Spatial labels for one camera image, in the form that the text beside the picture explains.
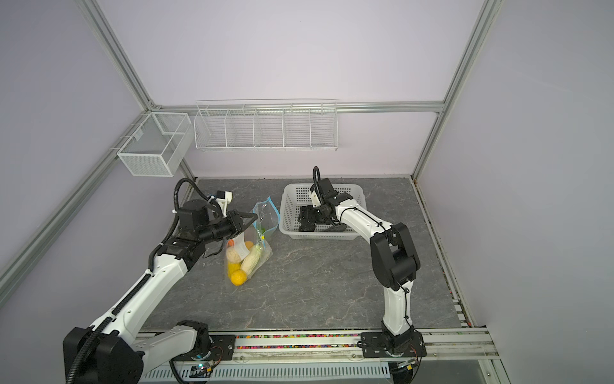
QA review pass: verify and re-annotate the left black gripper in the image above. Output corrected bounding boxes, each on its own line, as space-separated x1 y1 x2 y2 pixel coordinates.
198 210 257 245

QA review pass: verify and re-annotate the white plastic basket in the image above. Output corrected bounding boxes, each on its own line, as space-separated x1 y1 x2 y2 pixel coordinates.
278 182 368 241

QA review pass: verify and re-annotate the white radish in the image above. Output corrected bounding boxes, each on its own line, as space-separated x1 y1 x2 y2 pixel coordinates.
241 243 263 276

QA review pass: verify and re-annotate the clear zip top bag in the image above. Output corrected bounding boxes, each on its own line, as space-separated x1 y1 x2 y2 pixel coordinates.
225 197 280 282

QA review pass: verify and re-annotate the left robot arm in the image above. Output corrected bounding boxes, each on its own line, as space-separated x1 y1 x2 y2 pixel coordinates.
62 178 258 383

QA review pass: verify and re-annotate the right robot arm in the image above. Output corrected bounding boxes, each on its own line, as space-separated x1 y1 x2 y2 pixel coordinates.
310 166 426 360

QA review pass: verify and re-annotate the white vent grille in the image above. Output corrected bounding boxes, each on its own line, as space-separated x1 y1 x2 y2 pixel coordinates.
138 362 393 383

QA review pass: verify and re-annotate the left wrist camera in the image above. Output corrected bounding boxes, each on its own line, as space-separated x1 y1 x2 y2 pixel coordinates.
215 190 233 215

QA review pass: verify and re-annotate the white wire wall rack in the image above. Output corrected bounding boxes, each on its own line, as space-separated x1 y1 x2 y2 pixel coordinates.
193 99 339 151

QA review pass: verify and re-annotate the white mesh wall box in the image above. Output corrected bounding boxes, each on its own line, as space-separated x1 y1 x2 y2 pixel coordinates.
118 112 194 177

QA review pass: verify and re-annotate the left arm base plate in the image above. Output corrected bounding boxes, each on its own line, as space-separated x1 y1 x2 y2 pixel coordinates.
189 334 237 363

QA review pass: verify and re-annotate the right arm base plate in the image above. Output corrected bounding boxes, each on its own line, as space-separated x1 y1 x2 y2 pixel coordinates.
357 328 427 358

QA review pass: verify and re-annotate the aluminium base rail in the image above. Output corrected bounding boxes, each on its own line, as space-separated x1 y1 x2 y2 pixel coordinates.
93 327 500 368

